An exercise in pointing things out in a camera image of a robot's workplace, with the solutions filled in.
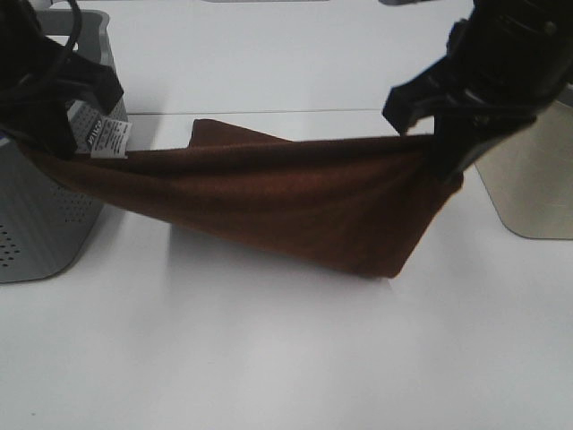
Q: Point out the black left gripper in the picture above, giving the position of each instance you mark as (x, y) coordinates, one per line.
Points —
(40, 78)

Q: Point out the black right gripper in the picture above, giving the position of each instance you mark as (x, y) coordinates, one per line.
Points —
(466, 126)

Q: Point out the brown microfibre towel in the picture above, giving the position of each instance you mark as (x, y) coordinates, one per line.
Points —
(354, 205)

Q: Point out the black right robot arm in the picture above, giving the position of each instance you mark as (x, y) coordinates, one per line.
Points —
(504, 65)

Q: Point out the beige bin with grey rim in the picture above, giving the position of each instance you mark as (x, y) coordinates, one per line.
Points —
(529, 176)

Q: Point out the grey perforated laundry basket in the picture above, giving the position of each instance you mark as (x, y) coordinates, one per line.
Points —
(44, 225)

